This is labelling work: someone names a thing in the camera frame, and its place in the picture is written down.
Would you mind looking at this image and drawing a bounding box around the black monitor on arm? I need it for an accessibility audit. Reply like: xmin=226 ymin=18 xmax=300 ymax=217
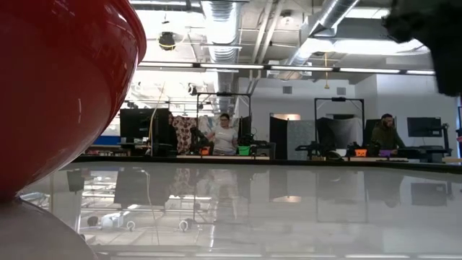
xmin=406 ymin=116 xmax=452 ymax=156

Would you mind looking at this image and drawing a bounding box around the person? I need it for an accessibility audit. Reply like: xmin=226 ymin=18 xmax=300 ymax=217
xmin=370 ymin=113 xmax=406 ymax=157
xmin=207 ymin=113 xmax=240 ymax=157

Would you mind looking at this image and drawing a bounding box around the black narrow monitor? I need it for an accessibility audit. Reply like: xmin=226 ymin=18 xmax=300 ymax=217
xmin=237 ymin=115 xmax=253 ymax=140

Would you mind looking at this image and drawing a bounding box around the black partition panel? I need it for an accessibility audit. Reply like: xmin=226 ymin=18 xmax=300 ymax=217
xmin=269 ymin=115 xmax=289 ymax=160

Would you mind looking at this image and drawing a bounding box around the patterned floral cloth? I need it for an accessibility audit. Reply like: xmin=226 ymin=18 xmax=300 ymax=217
xmin=172 ymin=115 xmax=199 ymax=155

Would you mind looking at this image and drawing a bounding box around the grey partition panel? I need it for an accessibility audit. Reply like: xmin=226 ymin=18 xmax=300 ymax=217
xmin=287 ymin=119 xmax=318 ymax=160

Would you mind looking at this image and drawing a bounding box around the long ceiling light bar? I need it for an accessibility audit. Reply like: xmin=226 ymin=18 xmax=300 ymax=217
xmin=136 ymin=61 xmax=436 ymax=76

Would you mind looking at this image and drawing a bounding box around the large black monitor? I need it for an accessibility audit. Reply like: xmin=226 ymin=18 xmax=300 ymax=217
xmin=119 ymin=108 xmax=170 ymax=144

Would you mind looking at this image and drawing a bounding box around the white glossy table board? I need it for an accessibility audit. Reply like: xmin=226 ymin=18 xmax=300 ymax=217
xmin=0 ymin=161 xmax=462 ymax=260

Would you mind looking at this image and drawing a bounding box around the yellow hanging pendant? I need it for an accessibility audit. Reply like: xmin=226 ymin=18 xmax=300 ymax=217
xmin=323 ymin=52 xmax=331 ymax=90

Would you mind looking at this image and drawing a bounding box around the grey draped cloth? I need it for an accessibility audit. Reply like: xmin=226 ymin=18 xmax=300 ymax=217
xmin=317 ymin=117 xmax=364 ymax=150

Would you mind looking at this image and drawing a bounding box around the blue board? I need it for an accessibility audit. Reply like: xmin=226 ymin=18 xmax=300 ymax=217
xmin=92 ymin=135 xmax=121 ymax=146

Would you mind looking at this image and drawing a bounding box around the large red plastic bowl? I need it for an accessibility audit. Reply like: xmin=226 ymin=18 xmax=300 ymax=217
xmin=0 ymin=0 xmax=147 ymax=203

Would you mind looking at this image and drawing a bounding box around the black tall rig frame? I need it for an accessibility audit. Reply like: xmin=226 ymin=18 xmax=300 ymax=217
xmin=196 ymin=92 xmax=253 ymax=157
xmin=313 ymin=96 xmax=365 ymax=156

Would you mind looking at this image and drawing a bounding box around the black metal table frame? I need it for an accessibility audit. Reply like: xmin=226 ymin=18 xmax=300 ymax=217
xmin=71 ymin=154 xmax=462 ymax=175

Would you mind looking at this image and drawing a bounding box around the thin yellow cable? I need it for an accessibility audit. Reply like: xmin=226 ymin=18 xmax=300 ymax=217
xmin=147 ymin=81 xmax=167 ymax=146

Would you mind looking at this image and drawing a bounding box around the corrugated silver air duct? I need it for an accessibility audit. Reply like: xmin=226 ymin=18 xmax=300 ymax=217
xmin=200 ymin=0 xmax=243 ymax=113

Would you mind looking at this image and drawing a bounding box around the smooth silver air duct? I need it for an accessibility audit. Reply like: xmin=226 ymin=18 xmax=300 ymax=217
xmin=277 ymin=0 xmax=362 ymax=79

